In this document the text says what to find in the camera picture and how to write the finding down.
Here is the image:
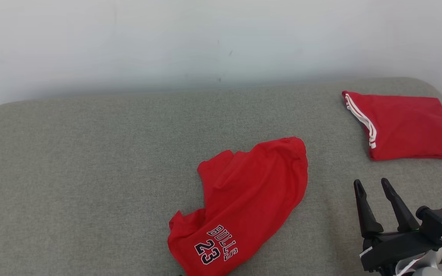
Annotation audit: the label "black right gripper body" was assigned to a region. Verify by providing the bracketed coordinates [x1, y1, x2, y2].
[360, 228, 442, 276]

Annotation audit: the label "red Bulls 23 shorts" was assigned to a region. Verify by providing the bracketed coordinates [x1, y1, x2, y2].
[167, 136, 309, 276]

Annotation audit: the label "red white basketball jersey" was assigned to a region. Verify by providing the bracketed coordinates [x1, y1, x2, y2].
[341, 90, 442, 161]

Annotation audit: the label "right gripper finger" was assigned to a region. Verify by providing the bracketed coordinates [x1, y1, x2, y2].
[353, 179, 384, 238]
[381, 177, 421, 233]

